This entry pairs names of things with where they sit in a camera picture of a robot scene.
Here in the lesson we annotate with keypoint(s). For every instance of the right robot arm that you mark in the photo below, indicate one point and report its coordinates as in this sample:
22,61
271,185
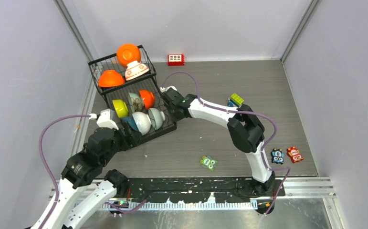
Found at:
244,127

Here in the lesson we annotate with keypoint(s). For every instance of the black wire dish rack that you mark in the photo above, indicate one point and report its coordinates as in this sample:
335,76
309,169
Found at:
147,81

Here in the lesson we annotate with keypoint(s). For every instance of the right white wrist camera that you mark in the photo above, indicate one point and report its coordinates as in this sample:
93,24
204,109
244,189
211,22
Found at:
164,89

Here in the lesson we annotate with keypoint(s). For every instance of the green owl number tile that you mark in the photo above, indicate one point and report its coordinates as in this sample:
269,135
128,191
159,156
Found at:
208,162

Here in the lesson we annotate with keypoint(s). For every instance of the orange bowl top upright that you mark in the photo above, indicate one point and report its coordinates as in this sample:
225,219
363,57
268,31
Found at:
128,53

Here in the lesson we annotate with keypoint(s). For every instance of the red toy brick block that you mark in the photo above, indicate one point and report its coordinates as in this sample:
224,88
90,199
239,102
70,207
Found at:
175,59

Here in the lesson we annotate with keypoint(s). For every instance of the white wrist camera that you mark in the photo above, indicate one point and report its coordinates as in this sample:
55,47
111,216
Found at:
106,118
164,89

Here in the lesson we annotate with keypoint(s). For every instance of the orange bowl lower shelf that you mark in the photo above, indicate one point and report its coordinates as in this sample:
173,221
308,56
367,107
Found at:
148,98

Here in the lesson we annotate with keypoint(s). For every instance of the toy brick car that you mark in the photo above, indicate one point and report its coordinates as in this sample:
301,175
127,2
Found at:
235,100

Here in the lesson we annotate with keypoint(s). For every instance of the floral pale green bowl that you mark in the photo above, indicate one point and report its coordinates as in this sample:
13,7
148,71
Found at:
135,102

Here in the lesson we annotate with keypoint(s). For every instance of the white ribbed bowl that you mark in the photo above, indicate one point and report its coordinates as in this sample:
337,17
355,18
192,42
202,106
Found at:
142,121

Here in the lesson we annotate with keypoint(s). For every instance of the pale green ringed bowl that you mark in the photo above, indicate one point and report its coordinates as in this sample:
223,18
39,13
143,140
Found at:
157,118

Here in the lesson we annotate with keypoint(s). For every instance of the white red patterned bowl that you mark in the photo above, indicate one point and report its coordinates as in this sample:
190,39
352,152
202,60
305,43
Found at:
135,69

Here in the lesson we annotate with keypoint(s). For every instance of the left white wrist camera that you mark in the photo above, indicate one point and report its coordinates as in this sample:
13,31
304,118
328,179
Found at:
106,118

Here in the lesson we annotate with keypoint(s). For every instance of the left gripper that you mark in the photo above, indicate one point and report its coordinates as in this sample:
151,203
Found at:
131,139

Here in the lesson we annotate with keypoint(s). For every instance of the orange bowl upper shelf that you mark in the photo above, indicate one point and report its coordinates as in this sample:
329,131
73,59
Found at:
111,78

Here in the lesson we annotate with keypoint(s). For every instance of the blue owl number tile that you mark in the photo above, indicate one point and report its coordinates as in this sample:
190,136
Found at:
277,155

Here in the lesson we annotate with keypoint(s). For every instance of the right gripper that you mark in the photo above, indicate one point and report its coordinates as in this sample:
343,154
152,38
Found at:
173,118

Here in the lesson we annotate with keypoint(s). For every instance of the yellow green bowl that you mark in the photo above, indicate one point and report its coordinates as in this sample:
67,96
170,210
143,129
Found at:
120,108

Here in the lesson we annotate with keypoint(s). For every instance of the orange bowl shelf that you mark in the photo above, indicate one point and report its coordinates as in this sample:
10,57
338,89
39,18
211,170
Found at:
111,78
148,98

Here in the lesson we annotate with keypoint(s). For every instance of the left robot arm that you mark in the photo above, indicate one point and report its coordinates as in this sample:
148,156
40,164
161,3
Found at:
79,172

